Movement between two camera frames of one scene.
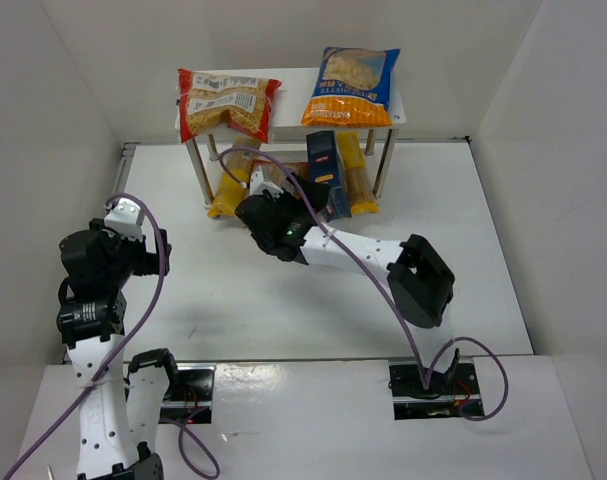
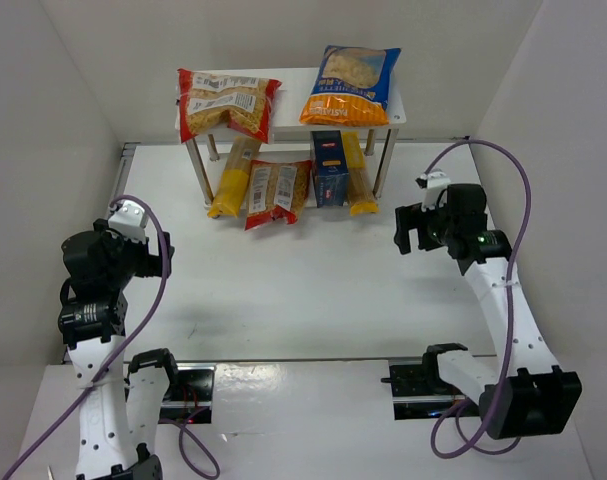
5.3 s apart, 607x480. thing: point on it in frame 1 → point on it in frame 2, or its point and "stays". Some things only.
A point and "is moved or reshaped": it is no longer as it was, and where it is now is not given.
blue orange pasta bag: [353, 88] stays
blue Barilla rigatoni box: [325, 169] is moved or reshaped
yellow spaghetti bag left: [232, 194] stays
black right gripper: [303, 195] → [405, 228]
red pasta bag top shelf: [207, 100] stays
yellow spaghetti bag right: [361, 196] stays
